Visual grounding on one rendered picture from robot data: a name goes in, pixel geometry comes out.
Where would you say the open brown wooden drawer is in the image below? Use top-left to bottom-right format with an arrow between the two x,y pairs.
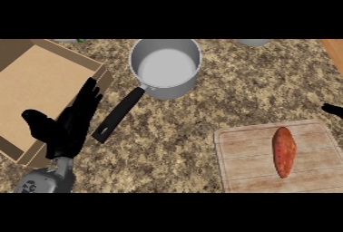
0,39 -> 116,169

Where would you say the orange sweet potato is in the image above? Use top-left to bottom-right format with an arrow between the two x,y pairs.
271,126 -> 299,179

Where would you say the pale object with green tip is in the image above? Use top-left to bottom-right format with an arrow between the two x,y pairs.
52,39 -> 86,44

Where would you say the grey pot with black handle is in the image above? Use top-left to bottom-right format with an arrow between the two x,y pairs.
92,39 -> 205,144

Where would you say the pale grey round container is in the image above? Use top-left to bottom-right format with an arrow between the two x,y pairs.
236,39 -> 274,48

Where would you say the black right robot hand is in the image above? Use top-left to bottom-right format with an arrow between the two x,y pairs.
321,102 -> 343,121

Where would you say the pale wooden cutting board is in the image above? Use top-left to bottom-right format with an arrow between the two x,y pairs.
214,119 -> 343,194

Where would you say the orange wooden panel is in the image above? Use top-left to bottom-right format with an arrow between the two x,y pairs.
319,39 -> 343,76

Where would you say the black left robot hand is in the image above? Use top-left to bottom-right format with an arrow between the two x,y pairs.
21,77 -> 106,160

